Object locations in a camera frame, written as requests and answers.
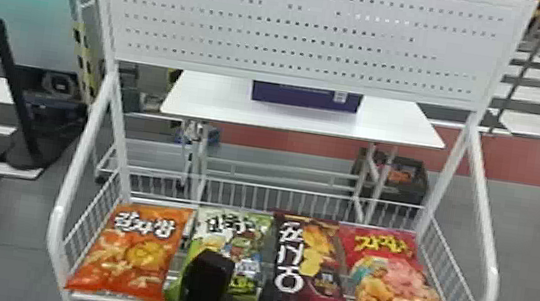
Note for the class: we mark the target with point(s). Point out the yellow black striped post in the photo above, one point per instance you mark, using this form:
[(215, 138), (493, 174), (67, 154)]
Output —
[(85, 62)]

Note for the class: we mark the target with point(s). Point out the green snack packet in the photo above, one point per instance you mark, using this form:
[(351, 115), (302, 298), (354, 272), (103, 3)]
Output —
[(232, 231)]

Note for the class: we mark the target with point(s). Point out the orange snack packet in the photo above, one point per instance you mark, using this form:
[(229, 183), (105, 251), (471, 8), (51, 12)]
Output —
[(128, 253)]

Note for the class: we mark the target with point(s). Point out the dark brown snack packet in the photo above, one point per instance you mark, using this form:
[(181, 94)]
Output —
[(310, 263)]

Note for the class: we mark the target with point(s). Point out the red snack packet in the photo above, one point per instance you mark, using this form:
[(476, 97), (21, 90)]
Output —
[(395, 280)]

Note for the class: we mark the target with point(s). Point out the blue box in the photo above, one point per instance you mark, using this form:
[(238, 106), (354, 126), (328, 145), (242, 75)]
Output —
[(304, 97)]

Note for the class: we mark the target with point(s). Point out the white side table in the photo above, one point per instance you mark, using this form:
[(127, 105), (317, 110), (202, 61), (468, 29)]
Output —
[(301, 116)]

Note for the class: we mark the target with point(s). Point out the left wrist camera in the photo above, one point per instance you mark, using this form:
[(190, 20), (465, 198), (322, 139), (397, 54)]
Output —
[(205, 280)]

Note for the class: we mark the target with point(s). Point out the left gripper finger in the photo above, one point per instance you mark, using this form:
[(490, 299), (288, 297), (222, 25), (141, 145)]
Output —
[(266, 297)]

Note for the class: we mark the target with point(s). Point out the black tool box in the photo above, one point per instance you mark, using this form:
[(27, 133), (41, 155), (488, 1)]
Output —
[(398, 177)]

